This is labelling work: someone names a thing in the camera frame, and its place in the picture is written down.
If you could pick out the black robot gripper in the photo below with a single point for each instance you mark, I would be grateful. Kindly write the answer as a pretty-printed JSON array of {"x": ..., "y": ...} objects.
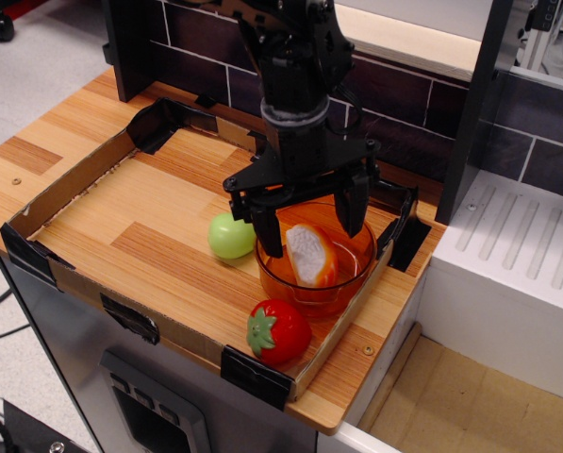
[{"x": 302, "y": 161}]

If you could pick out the white and orange toy sushi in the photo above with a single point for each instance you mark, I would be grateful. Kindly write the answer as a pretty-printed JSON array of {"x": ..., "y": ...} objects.
[{"x": 313, "y": 256}]

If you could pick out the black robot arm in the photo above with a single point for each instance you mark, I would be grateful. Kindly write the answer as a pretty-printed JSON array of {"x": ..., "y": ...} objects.
[{"x": 301, "y": 57}]

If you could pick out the orange transparent plastic pot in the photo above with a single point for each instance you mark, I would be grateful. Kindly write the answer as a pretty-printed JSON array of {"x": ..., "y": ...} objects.
[{"x": 356, "y": 259}]

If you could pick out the cardboard fence with black tape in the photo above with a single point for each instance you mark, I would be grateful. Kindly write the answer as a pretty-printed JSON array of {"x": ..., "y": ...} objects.
[{"x": 125, "y": 229}]

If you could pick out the green toy fruit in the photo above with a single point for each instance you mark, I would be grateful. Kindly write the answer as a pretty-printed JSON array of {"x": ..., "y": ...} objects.
[{"x": 230, "y": 239}]

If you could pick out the red toy strawberry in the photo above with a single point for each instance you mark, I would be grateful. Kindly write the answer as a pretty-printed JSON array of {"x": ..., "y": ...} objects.
[{"x": 277, "y": 332}]

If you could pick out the white toy sink drainboard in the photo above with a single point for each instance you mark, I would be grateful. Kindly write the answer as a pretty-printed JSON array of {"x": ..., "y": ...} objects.
[{"x": 494, "y": 288}]

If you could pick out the grey toy oven front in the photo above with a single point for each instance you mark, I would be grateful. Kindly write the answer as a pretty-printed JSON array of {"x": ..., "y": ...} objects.
[{"x": 158, "y": 419}]

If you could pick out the dark grey vertical post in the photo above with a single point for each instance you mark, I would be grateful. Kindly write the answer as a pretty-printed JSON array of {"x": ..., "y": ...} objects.
[{"x": 465, "y": 160}]

